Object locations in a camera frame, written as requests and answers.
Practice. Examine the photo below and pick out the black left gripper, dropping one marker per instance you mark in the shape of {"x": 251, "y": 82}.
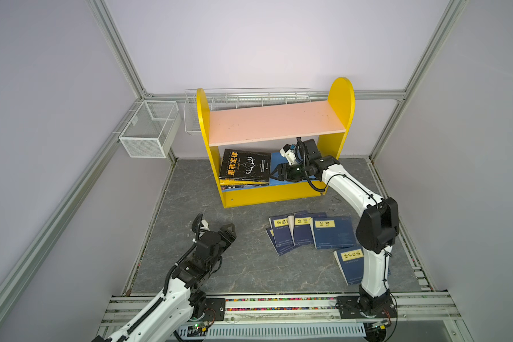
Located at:
{"x": 231, "y": 236}

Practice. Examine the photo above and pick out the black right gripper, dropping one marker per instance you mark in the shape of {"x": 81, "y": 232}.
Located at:
{"x": 284, "y": 173}

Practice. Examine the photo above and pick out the black book yellow title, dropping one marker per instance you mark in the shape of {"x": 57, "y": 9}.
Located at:
{"x": 245, "y": 166}

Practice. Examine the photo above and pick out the yellow cartoon book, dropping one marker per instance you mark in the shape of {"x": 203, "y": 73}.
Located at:
{"x": 240, "y": 183}

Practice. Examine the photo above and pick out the navy book large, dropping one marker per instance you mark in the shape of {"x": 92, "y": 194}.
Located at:
{"x": 333, "y": 233}

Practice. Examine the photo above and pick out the purple old man book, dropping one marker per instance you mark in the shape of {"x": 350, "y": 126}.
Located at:
{"x": 238, "y": 187}

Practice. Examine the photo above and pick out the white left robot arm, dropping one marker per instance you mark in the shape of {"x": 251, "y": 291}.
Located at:
{"x": 182, "y": 297}

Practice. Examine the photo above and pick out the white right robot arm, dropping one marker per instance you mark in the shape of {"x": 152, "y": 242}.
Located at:
{"x": 378, "y": 225}

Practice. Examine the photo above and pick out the yellow pink blue bookshelf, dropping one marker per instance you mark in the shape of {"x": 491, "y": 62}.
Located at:
{"x": 329, "y": 120}

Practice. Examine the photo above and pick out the white mesh basket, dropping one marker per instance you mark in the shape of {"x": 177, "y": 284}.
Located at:
{"x": 151, "y": 130}

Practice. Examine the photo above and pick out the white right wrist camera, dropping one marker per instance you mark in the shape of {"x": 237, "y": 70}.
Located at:
{"x": 289, "y": 153}

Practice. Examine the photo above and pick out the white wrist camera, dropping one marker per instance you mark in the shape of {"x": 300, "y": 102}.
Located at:
{"x": 289, "y": 153}
{"x": 204, "y": 225}

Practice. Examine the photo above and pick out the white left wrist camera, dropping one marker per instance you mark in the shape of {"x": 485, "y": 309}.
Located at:
{"x": 204, "y": 225}

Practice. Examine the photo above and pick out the white wire rack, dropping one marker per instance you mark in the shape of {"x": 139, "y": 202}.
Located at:
{"x": 222, "y": 99}

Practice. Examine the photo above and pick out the white vented cable duct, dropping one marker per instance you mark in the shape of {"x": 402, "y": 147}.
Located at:
{"x": 274, "y": 332}

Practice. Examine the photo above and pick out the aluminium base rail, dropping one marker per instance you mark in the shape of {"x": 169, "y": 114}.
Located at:
{"x": 238, "y": 308}

